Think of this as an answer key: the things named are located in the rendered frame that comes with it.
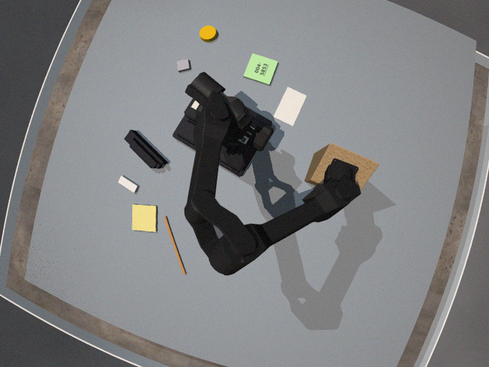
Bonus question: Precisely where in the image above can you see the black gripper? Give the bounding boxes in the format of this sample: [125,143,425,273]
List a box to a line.
[196,104,273,151]

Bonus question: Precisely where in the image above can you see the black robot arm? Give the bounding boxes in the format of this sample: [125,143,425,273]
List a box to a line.
[184,72,361,275]

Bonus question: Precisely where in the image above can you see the yellow sticky note pad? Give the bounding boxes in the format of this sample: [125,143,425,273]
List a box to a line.
[132,204,157,232]

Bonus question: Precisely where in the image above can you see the dark grey telephone handset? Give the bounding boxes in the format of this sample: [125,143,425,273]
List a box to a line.
[176,120,248,171]

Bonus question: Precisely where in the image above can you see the green sticky note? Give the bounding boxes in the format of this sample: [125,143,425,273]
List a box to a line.
[243,54,278,85]

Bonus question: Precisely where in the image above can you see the yellow flat disc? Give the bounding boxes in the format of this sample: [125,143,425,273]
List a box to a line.
[200,26,217,42]

